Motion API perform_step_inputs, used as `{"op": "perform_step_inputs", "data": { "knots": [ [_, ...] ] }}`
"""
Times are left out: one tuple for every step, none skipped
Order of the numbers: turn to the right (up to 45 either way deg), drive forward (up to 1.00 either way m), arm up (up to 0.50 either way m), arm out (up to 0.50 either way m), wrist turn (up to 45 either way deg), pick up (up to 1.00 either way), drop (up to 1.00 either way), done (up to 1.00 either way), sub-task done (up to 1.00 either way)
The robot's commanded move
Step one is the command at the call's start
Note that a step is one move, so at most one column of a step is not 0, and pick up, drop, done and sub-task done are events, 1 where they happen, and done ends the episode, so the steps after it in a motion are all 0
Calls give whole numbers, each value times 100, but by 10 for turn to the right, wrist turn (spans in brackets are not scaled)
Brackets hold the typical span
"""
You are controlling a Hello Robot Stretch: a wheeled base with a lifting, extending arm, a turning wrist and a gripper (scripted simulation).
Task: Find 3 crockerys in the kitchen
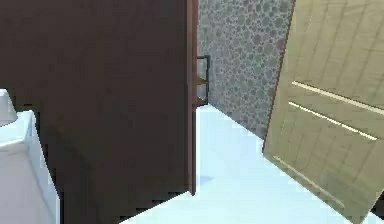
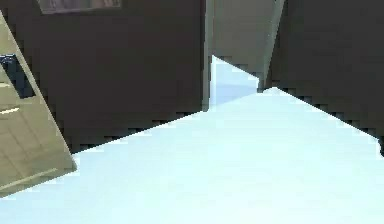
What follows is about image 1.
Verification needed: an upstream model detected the dark brown room door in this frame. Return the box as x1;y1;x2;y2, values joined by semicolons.
0;0;200;224

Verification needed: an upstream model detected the pale wooden cupboard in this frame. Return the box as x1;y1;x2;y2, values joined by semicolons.
262;0;384;224

